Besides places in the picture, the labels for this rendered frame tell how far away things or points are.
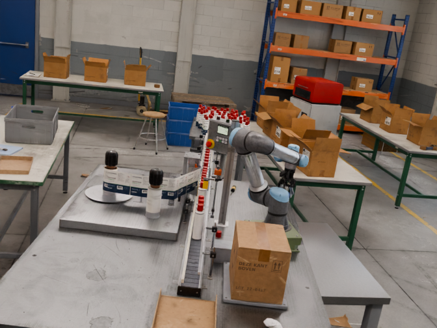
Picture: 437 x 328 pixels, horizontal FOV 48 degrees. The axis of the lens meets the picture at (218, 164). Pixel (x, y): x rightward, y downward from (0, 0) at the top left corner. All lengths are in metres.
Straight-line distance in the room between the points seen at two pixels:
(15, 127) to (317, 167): 2.67
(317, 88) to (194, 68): 3.17
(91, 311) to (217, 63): 8.68
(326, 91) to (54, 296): 6.68
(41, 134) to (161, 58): 6.12
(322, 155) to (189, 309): 2.60
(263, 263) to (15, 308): 1.06
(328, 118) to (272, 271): 6.37
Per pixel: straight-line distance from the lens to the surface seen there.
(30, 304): 2.30
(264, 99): 6.45
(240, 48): 10.59
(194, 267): 2.51
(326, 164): 4.60
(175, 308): 2.28
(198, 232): 2.76
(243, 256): 2.25
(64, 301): 2.31
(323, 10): 10.25
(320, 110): 8.39
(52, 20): 10.47
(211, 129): 3.01
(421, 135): 6.85
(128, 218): 2.97
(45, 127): 4.56
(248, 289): 2.33
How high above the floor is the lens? 2.10
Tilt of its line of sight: 17 degrees down
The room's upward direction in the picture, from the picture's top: 7 degrees clockwise
